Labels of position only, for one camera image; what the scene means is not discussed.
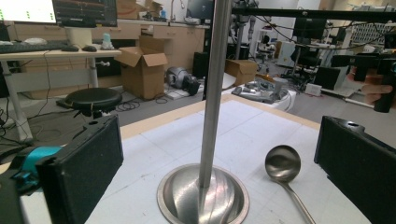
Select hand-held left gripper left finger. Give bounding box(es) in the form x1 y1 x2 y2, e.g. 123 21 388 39
35 115 124 224

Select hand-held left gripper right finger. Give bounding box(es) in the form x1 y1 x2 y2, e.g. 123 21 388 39
313 115 396 224

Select small white box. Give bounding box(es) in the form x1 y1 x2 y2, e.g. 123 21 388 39
304 82 323 97

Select black round stool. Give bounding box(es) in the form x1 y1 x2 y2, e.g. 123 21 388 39
56 87 123 119

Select steel ladle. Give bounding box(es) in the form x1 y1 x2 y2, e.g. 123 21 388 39
264 144 317 224

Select pile of grey parts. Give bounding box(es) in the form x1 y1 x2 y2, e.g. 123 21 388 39
232 80 292 105

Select open cardboard box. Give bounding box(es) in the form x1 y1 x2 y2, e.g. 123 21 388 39
114 35 169 101

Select white-legged wooden desk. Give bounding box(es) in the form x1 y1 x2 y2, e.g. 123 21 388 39
0 49 122 143

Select small closed cardboard box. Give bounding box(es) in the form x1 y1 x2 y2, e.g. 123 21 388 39
224 59 259 87

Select pale teal bottle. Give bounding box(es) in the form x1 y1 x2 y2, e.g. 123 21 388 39
101 33 116 50

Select black keyboard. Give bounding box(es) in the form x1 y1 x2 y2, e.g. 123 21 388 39
0 41 68 54

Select grey and black device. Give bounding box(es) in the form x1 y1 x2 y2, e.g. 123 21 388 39
165 66 202 96

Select steel stand with round base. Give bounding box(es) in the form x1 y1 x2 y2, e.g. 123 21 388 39
156 0 250 224

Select monitor with dark screen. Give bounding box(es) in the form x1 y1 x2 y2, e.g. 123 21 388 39
51 0 119 48

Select black tower case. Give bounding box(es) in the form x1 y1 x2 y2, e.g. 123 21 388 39
192 51 209 79

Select monitor with white screen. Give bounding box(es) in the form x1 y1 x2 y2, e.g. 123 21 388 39
0 0 58 25

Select black horizontal frame bar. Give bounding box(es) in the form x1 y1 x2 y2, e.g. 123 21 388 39
232 7 396 23

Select coiled black cable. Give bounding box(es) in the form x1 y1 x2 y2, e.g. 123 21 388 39
115 98 142 112

